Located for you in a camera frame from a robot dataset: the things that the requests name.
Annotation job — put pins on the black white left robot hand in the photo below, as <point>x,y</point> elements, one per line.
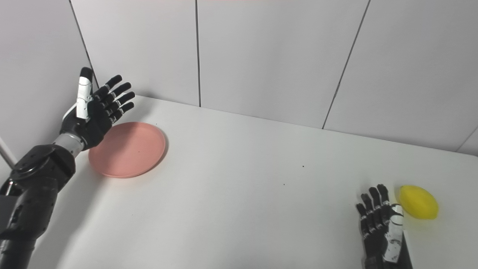
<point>91,119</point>

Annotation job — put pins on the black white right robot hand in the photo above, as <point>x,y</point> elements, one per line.
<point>377,243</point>

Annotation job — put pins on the pink round plate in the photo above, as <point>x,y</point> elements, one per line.
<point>129,151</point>

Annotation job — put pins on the yellow lemon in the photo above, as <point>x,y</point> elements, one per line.
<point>418,202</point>

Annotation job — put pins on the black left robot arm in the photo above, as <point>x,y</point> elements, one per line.
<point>33,194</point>

